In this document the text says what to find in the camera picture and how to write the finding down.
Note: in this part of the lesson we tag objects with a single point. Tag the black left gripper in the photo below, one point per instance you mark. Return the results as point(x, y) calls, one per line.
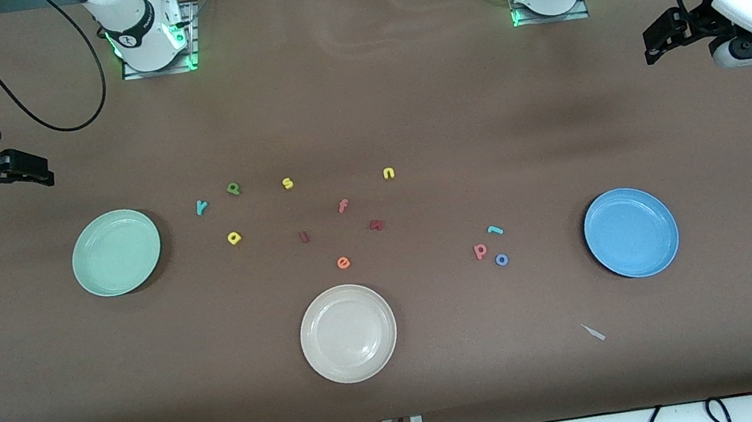
point(696, 25)

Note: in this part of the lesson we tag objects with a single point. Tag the teal letter y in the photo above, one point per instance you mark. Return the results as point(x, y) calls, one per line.
point(200, 208)

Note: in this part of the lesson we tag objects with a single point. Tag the yellow foam letter a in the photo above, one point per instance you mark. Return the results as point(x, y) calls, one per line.
point(229, 239)

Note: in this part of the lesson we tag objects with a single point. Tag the teal foam letter l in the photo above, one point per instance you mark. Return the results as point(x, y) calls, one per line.
point(495, 230)

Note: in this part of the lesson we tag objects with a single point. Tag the blue foam letter o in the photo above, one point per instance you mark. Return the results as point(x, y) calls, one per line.
point(497, 260)

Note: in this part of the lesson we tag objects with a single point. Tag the pink foam letter p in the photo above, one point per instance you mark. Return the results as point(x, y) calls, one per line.
point(476, 252)

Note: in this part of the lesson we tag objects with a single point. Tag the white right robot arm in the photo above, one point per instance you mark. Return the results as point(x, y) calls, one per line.
point(137, 15)

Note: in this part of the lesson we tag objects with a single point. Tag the green plate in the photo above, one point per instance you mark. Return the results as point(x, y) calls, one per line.
point(116, 253)

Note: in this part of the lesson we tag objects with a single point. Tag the blue plate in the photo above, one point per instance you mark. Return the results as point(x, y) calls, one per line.
point(631, 232)

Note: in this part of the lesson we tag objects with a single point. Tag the green letter q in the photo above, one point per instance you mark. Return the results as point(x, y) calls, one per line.
point(234, 189)

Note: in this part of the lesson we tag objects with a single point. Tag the yellow foam letter s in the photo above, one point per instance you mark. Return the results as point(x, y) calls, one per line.
point(288, 183)

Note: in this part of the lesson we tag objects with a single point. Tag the dark red foam letter i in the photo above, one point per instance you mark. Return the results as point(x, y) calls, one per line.
point(304, 237)

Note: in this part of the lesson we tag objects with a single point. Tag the small grey scrap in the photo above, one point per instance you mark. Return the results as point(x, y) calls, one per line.
point(594, 333)

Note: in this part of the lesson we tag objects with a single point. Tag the yellow foam letter u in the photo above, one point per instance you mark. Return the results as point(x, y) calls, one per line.
point(388, 170)

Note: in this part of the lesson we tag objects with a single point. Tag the orange foam letter f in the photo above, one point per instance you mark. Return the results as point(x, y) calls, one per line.
point(343, 206)

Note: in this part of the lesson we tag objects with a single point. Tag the orange foam letter e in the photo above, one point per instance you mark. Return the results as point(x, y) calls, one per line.
point(339, 263)

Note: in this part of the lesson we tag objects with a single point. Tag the dark red foam letter w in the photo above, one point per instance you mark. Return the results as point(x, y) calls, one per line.
point(377, 224)

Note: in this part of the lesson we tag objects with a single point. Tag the beige plate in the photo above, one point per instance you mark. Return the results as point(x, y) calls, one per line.
point(349, 334)

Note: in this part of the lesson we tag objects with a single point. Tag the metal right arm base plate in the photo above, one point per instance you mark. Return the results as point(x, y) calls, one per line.
point(193, 36)

